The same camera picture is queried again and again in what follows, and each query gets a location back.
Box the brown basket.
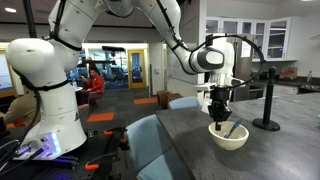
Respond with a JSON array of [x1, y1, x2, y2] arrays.
[[279, 66, 299, 81]]

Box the brown wooden box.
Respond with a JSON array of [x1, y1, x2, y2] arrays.
[[156, 89, 184, 111]]

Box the black post stand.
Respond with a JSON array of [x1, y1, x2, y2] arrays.
[[252, 65, 281, 132]]

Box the white glass wall cabinets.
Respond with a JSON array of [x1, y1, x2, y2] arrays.
[[205, 16, 300, 63]]

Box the person in red shirt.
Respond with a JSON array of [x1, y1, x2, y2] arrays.
[[79, 68, 106, 105]]

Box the large light blue chair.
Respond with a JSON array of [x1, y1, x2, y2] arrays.
[[125, 114, 195, 180]]

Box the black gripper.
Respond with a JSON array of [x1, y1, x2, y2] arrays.
[[208, 85, 233, 132]]

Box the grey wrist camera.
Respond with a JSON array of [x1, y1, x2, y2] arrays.
[[194, 82, 216, 93]]

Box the white ceramic bowl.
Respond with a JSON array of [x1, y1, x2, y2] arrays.
[[208, 120, 250, 151]]

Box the small light blue chair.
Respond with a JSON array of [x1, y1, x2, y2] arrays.
[[167, 96, 202, 111]]

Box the black vertical pole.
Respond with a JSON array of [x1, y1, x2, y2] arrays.
[[22, 0, 38, 39]]

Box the stainless steel refrigerator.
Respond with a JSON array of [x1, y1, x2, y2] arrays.
[[229, 33, 257, 103]]

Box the kitchen counter with cabinets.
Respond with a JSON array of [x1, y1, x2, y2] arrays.
[[249, 77, 320, 102]]

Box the yellow framed glass door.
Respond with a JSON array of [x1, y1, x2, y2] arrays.
[[127, 49, 148, 90]]

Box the orange black clamp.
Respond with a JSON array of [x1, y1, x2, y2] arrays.
[[84, 152, 120, 172], [103, 126, 128, 145]]

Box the blue utensil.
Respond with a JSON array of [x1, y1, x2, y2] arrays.
[[223, 118, 244, 139]]

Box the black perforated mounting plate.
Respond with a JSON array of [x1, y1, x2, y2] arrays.
[[0, 126, 127, 180]]

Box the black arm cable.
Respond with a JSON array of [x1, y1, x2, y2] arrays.
[[48, 0, 266, 92]]

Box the person in tan shirt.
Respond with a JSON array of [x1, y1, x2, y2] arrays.
[[0, 90, 42, 128]]

